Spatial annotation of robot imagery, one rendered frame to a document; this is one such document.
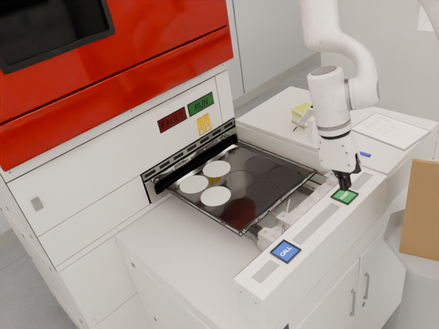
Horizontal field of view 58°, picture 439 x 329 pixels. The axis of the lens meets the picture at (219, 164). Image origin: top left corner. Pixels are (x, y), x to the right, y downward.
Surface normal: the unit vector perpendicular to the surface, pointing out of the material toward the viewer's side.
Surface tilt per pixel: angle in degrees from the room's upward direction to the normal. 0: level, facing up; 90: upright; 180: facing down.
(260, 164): 0
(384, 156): 0
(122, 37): 90
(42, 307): 0
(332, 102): 83
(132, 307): 90
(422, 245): 90
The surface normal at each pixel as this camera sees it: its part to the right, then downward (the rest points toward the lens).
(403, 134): -0.15, -0.81
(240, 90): 0.68, 0.32
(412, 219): -0.46, 0.56
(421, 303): -0.71, 0.48
